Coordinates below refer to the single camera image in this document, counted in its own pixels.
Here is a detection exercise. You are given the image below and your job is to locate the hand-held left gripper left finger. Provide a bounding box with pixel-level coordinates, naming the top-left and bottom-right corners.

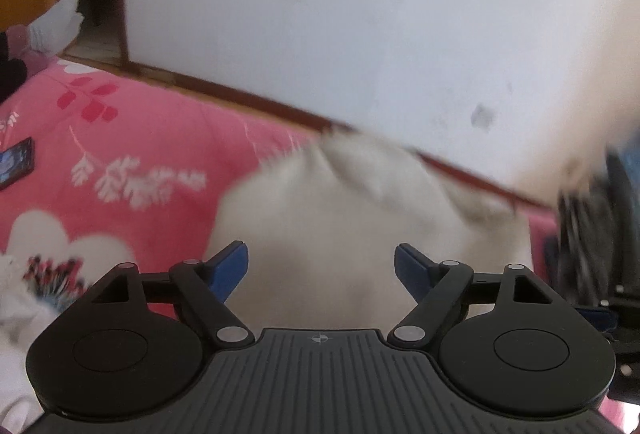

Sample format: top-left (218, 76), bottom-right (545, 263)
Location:
top-left (90, 240), bottom-right (253, 348)

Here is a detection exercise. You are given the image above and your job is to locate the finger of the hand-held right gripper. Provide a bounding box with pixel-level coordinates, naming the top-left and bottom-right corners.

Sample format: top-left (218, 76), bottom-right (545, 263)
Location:
top-left (574, 295), bottom-right (640, 356)

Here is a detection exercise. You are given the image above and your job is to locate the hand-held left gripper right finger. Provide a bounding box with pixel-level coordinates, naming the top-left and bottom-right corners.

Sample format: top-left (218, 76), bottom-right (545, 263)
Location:
top-left (387, 243), bottom-right (555, 348)

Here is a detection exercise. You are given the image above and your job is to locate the beige zip jacket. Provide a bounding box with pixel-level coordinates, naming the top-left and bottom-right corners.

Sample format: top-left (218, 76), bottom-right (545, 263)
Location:
top-left (206, 129), bottom-right (533, 332)

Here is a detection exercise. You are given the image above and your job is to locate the pink floral blanket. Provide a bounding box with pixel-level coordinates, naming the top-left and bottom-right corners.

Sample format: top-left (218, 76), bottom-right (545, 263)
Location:
top-left (0, 56), bottom-right (640, 434)

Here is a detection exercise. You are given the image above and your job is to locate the white fluffy cloth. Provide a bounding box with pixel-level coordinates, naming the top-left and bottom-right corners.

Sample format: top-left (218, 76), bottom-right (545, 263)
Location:
top-left (0, 254), bottom-right (68, 434)

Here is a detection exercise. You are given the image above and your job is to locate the smartphone with lit screen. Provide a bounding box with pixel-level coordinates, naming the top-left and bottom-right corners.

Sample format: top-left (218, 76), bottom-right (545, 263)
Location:
top-left (0, 137), bottom-right (37, 193)

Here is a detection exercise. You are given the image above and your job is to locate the black garment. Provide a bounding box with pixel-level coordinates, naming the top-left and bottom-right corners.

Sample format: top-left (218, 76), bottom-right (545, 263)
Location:
top-left (0, 31), bottom-right (30, 102)

